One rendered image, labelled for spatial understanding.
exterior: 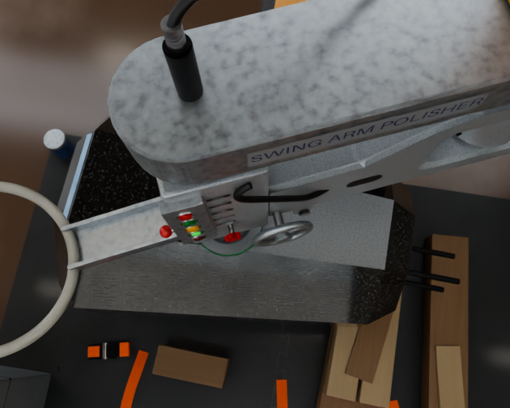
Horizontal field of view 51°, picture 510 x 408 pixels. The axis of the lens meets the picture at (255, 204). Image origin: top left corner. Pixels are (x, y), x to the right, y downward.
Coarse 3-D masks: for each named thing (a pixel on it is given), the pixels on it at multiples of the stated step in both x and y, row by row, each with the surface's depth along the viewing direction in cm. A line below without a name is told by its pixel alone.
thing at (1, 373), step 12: (0, 372) 206; (12, 372) 212; (24, 372) 219; (36, 372) 226; (0, 384) 187; (12, 384) 196; (24, 384) 206; (36, 384) 218; (48, 384) 229; (0, 396) 188; (12, 396) 198; (24, 396) 208; (36, 396) 219
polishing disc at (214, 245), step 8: (240, 232) 161; (248, 232) 161; (256, 232) 161; (208, 240) 160; (216, 240) 160; (224, 240) 160; (240, 240) 160; (248, 240) 160; (208, 248) 160; (216, 248) 160; (224, 248) 160; (232, 248) 160; (240, 248) 160
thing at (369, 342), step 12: (372, 324) 211; (384, 324) 211; (360, 336) 210; (372, 336) 210; (384, 336) 210; (360, 348) 209; (372, 348) 208; (360, 360) 207; (372, 360) 207; (348, 372) 206; (360, 372) 206; (372, 372) 206
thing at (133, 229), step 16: (128, 208) 144; (144, 208) 146; (80, 224) 145; (96, 224) 149; (112, 224) 149; (128, 224) 148; (144, 224) 147; (160, 224) 146; (80, 240) 149; (96, 240) 148; (112, 240) 148; (128, 240) 147; (144, 240) 146; (160, 240) 141; (176, 240) 145; (80, 256) 148; (96, 256) 147; (112, 256) 142
